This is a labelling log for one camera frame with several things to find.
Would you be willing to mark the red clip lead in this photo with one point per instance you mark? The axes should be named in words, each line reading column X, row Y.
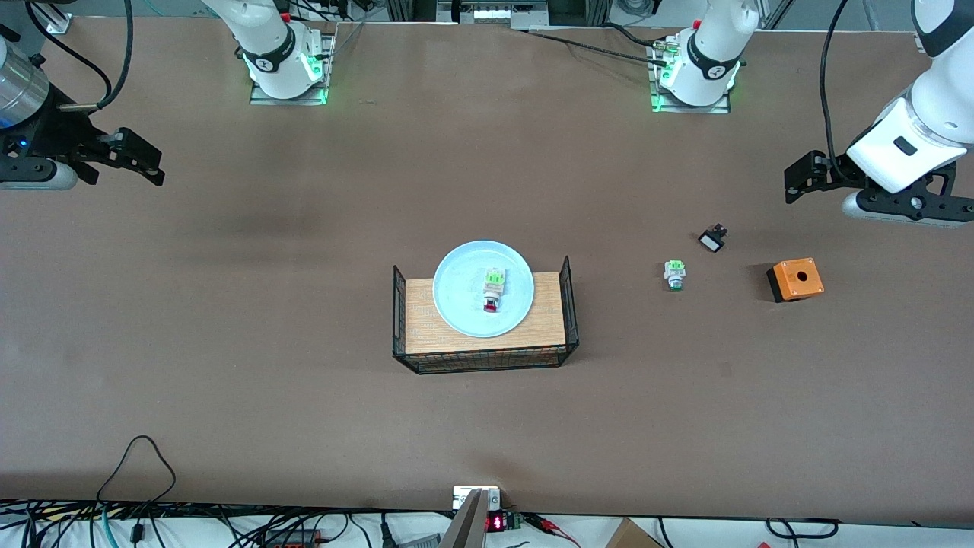
column 552, row 527

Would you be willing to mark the red push button switch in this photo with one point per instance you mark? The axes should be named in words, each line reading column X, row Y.
column 493, row 285

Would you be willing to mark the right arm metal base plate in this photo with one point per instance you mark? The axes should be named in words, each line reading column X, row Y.
column 327, row 76

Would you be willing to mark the orange button enclosure box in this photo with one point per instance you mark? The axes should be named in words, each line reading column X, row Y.
column 797, row 280

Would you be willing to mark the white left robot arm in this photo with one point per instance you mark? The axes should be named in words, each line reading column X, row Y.
column 924, row 114

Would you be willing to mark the black power adapter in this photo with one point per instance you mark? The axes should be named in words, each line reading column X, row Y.
column 293, row 539

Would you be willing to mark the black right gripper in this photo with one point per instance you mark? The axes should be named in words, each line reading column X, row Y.
column 62, row 131

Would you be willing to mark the wooden board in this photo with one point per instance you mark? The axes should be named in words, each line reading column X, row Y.
column 422, row 335

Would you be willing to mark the brown cardboard box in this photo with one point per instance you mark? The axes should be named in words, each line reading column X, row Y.
column 631, row 536

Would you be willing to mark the green push button switch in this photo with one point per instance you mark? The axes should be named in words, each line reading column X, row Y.
column 675, row 274

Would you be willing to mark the grey mounting pole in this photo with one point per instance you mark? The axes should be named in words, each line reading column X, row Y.
column 466, row 529

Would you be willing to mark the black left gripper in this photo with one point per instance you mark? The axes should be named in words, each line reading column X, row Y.
column 835, row 173

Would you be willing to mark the white control device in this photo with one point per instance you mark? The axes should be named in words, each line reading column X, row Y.
column 494, row 11

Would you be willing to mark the aluminium frame profile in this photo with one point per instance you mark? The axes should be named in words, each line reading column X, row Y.
column 919, row 42
column 55, row 17

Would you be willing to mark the silver metal bracket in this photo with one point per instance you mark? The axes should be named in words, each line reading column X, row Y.
column 466, row 496

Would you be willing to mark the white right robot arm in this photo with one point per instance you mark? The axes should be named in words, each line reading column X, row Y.
column 275, row 62

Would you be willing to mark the red digit display module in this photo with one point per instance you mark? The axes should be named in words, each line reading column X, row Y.
column 502, row 522

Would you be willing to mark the light blue round plate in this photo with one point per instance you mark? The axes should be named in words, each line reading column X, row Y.
column 464, row 304

